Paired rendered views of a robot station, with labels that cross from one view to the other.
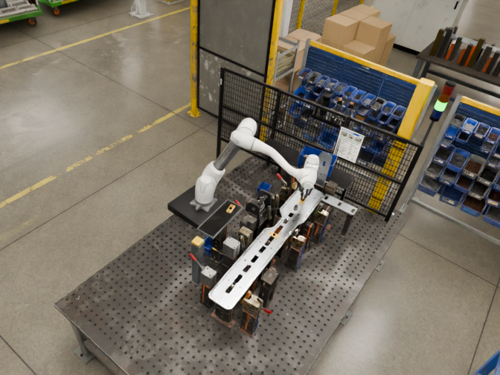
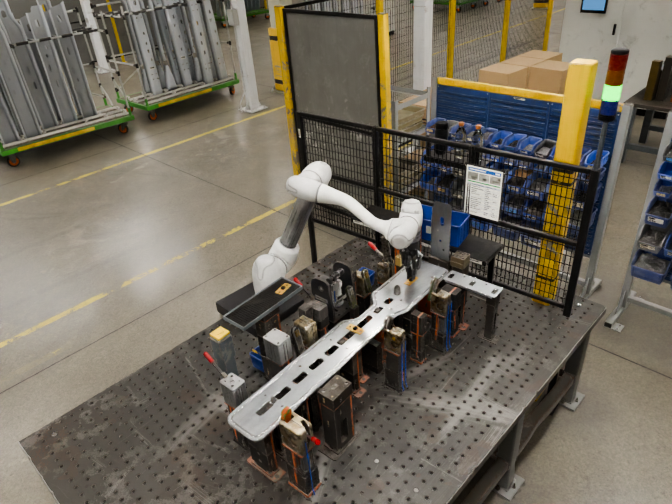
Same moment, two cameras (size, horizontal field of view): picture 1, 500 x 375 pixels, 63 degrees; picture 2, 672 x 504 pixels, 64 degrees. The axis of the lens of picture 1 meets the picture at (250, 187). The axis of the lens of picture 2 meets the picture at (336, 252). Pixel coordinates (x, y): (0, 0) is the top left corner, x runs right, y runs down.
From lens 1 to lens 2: 94 cm
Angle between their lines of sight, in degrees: 15
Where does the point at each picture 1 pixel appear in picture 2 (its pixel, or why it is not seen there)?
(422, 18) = (633, 61)
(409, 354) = not seen: outside the picture
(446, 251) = not seen: outside the picture
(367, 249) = (531, 359)
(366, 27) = (540, 73)
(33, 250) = (54, 386)
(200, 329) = (224, 484)
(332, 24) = (490, 75)
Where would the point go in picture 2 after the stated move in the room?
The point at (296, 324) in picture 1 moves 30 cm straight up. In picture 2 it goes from (390, 478) to (388, 428)
